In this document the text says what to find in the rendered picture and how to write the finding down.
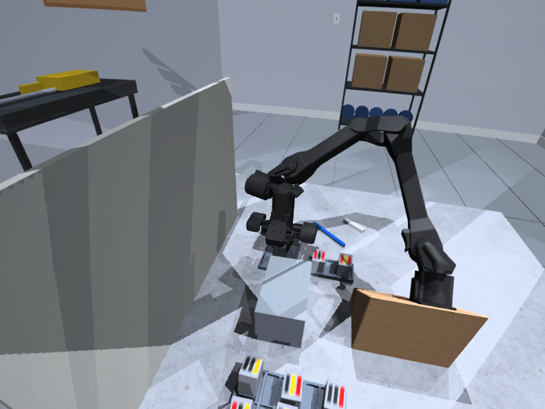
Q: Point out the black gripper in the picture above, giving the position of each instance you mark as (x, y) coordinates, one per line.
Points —
(305, 233)

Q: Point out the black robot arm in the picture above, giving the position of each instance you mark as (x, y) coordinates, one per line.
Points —
(432, 284)

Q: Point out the blue rod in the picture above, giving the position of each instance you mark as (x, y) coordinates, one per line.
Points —
(330, 235)

